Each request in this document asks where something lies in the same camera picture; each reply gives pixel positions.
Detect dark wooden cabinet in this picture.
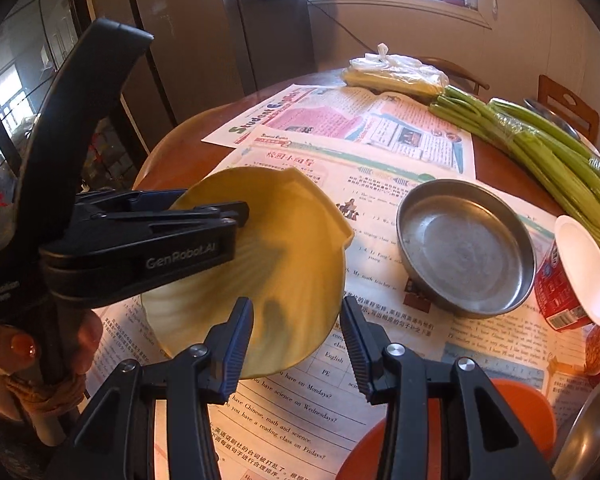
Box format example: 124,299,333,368
70,0,316,157

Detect yellow shell-shaped plastic bowl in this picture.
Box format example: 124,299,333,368
142,167,353,379

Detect person's left hand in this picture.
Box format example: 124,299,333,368
0,306,105,386

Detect steel bowl at edge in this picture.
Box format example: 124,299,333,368
552,383,600,479

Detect red instant noodle cup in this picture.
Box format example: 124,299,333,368
533,214,600,332

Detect round metal plate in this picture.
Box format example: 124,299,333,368
396,179,535,318

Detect dark wooden chair back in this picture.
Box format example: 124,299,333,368
418,56,490,96

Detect steel bowl far side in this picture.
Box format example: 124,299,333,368
524,99,580,140

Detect green celery bundle back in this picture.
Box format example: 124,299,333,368
489,98,600,176

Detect plastic bag of yellow food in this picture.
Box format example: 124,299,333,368
341,44,450,102

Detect green celery bundle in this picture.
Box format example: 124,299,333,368
429,86,600,246
489,98,600,176

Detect green celery bundle front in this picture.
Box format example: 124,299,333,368
429,86,600,246

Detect wooden chair with slot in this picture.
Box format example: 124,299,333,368
538,75,600,144

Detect pink newspaper sheet back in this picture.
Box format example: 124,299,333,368
202,84,477,178

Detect orange plastic bowl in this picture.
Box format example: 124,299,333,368
336,378,557,480

